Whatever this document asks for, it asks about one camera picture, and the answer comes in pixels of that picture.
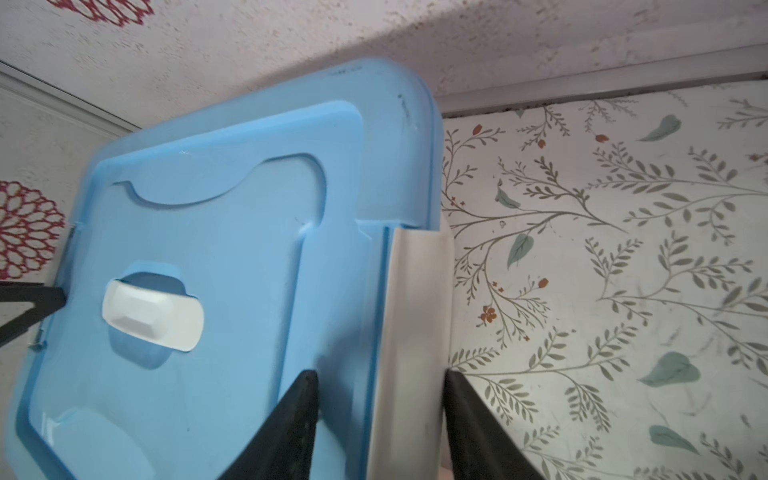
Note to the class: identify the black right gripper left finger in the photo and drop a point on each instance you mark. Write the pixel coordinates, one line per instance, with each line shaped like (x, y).
(283, 446)

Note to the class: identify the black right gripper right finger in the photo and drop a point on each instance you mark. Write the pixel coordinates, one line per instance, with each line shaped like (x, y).
(479, 447)

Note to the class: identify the white plastic storage bin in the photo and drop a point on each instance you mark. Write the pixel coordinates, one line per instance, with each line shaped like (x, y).
(406, 437)

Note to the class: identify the blue plastic lid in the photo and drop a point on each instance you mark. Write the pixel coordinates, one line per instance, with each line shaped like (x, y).
(209, 260)

